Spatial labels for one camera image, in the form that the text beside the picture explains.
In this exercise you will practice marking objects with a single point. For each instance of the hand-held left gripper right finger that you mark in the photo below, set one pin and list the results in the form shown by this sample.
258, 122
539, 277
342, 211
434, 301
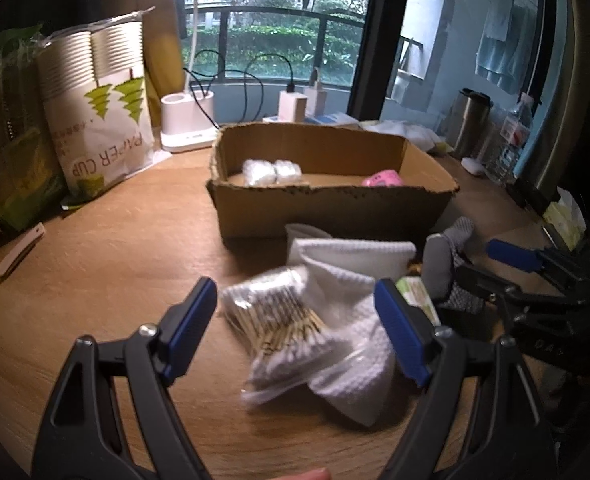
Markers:
400, 330

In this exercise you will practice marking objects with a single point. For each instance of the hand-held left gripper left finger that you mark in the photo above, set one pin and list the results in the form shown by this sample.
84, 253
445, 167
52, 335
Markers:
192, 325

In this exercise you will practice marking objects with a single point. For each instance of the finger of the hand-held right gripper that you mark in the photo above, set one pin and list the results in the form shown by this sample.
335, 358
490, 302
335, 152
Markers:
512, 255
480, 280

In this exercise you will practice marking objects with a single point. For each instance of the green and white packet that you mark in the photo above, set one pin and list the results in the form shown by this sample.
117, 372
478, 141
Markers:
417, 295

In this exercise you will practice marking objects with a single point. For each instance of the grey sock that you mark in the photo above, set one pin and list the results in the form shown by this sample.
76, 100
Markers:
437, 260

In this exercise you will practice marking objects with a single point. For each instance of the white waffle towel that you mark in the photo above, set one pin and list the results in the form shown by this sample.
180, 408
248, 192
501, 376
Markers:
350, 270

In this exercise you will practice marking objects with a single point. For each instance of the cotton swab pack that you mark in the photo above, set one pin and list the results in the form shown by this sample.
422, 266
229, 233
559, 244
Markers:
275, 315

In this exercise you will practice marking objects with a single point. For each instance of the white sock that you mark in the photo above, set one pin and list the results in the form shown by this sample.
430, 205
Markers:
302, 235

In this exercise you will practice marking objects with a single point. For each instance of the brown cardboard box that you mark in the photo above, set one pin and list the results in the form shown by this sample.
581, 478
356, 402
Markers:
325, 205

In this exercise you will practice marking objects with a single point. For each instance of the pink soft item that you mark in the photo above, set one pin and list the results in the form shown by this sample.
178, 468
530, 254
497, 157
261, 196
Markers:
382, 179

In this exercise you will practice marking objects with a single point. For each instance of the person's left hand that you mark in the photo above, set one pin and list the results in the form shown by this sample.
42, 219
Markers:
307, 475

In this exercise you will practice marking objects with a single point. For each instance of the tissue pack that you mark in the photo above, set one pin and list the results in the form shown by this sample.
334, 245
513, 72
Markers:
567, 215

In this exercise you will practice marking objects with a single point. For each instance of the small white oval object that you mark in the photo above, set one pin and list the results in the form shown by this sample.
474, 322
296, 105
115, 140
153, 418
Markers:
472, 166

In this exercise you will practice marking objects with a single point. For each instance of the clear water bottle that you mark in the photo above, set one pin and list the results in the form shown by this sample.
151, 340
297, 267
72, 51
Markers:
512, 135

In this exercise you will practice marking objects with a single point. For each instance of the steel thermos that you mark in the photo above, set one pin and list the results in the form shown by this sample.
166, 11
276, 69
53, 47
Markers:
467, 125

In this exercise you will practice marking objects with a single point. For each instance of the white plastic bag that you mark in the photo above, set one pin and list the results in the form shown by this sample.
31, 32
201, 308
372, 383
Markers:
410, 132

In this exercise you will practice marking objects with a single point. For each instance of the white cotton pad packet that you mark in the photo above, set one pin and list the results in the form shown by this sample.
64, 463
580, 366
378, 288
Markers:
259, 171
287, 170

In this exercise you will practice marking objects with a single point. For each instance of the white paper cup pack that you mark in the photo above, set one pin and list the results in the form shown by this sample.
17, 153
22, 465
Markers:
100, 150

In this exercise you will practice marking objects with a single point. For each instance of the white desk lamp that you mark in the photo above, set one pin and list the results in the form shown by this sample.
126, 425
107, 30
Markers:
187, 120

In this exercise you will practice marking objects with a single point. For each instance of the hanging light blue towels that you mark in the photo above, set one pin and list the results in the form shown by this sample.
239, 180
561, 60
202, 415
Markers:
505, 45

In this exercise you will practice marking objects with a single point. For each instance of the white power strip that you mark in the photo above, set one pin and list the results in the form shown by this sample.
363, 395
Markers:
335, 119

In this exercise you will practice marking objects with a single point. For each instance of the white charger block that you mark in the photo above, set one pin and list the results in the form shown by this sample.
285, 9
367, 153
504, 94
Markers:
292, 106

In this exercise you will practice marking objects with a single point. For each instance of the green paper cup pack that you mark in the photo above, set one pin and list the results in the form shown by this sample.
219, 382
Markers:
15, 160

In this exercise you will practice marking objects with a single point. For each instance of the white charger with black plug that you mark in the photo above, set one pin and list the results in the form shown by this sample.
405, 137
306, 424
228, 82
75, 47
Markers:
316, 97

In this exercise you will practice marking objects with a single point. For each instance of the yellow curtain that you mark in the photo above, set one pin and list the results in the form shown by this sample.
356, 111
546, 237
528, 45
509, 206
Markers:
162, 60

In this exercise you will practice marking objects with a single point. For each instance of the black balcony railing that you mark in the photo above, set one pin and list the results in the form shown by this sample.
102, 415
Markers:
275, 12

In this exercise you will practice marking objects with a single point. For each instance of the black window frame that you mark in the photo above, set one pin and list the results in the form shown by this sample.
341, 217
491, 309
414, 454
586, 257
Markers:
377, 35

